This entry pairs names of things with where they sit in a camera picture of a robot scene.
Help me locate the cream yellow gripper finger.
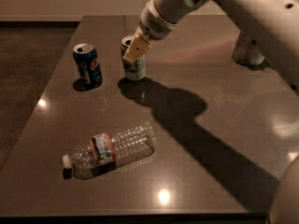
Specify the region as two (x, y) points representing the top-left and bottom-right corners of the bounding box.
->
(123, 34), (151, 63)

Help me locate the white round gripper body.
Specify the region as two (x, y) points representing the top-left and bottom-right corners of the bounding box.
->
(135, 0), (209, 41)

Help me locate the green white 7up can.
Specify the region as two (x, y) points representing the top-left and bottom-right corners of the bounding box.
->
(121, 35), (146, 81)

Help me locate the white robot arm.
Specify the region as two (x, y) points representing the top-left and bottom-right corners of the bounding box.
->
(123, 0), (299, 86)

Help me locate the blue pepsi can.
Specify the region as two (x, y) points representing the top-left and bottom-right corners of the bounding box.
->
(73, 43), (103, 90)

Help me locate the metal napkin holder cup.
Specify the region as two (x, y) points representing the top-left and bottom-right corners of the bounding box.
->
(232, 32), (264, 66)

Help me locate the clear plastic water bottle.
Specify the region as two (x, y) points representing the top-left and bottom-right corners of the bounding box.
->
(62, 121), (155, 180)

